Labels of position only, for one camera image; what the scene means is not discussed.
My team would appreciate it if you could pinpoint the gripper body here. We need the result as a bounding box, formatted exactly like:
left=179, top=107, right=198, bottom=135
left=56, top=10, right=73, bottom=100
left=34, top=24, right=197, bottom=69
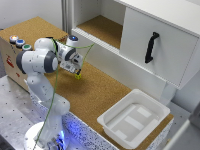
left=60, top=55, right=84, bottom=73

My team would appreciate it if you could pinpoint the yellow block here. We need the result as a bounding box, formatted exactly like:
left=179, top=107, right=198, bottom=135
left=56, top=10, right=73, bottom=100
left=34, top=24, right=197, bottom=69
left=74, top=72, right=82, bottom=80

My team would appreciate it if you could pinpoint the white cabinet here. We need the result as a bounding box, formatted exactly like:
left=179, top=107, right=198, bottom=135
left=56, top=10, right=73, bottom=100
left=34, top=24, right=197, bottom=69
left=61, top=0, right=200, bottom=107

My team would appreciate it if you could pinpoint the green button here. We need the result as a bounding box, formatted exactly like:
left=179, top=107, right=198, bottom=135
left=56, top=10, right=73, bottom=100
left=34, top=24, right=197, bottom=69
left=21, top=43, right=33, bottom=52

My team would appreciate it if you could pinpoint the blue button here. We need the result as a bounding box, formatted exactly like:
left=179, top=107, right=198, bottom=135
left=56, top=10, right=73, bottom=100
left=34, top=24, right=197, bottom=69
left=15, top=38, right=26, bottom=48

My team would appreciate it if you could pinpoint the red button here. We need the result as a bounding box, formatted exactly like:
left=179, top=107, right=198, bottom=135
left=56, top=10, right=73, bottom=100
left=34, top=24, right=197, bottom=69
left=9, top=34, right=19, bottom=44

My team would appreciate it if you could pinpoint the white plastic box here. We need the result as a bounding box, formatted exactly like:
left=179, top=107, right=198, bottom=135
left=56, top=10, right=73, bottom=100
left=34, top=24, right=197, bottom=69
left=96, top=88, right=171, bottom=150

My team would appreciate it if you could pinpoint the white sliding door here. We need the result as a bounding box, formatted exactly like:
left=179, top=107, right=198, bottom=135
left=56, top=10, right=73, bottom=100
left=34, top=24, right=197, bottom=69
left=119, top=6, right=200, bottom=91

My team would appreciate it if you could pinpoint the green cable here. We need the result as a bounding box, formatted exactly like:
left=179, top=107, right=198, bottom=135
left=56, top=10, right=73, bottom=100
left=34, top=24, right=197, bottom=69
left=32, top=37, right=96, bottom=150

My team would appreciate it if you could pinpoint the black door handle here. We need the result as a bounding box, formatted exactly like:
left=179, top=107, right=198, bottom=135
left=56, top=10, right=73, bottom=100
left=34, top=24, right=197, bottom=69
left=144, top=31, right=160, bottom=64

